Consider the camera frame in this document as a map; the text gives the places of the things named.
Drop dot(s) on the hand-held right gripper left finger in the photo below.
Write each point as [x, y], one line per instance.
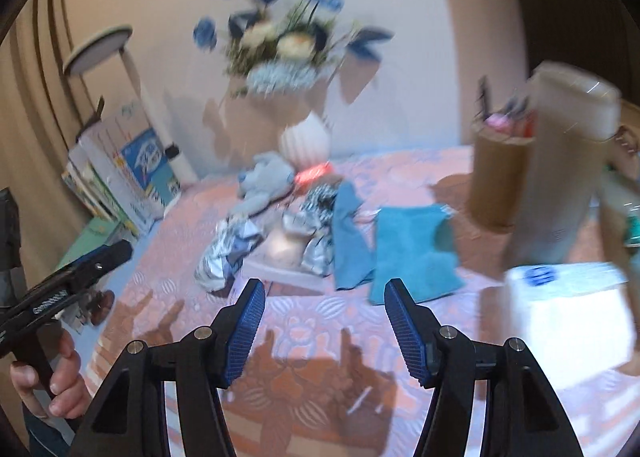
[245, 332]

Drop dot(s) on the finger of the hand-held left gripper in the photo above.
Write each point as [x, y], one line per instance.
[102, 259]

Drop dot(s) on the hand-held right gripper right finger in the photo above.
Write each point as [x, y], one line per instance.
[405, 332]

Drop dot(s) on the blue white patterned cloth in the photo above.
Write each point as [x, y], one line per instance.
[227, 252]

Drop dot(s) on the person's left hand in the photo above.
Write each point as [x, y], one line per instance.
[67, 382]

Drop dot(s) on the green box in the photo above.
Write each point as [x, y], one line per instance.
[90, 242]

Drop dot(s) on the white box with blue print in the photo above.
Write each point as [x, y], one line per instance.
[135, 172]

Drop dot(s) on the small teal cloth pouch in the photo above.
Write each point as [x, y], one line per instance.
[350, 247]

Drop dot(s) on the silver beige pouch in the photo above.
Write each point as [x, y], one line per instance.
[300, 242]

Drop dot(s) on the grey plush toy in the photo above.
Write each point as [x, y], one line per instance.
[265, 182]

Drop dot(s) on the black white striped cloth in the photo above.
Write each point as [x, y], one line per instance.
[320, 199]

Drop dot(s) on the white tissue pack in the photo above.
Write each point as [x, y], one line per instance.
[575, 322]

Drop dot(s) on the red band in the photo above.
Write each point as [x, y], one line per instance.
[314, 174]

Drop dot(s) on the wooden pen holder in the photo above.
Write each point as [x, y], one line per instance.
[497, 182]

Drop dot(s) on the white ribbed vase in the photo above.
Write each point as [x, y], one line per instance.
[305, 142]

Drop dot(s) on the white desk lamp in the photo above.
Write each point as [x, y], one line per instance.
[100, 49]

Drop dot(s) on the tall beige bottle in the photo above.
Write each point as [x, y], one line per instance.
[555, 162]

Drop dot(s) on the pink eraser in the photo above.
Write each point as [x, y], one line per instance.
[497, 123]

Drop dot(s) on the red pen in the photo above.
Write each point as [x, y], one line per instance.
[527, 127]

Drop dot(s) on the black marker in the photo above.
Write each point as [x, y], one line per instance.
[483, 97]

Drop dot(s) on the blue and white flower bouquet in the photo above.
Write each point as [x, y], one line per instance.
[280, 42]

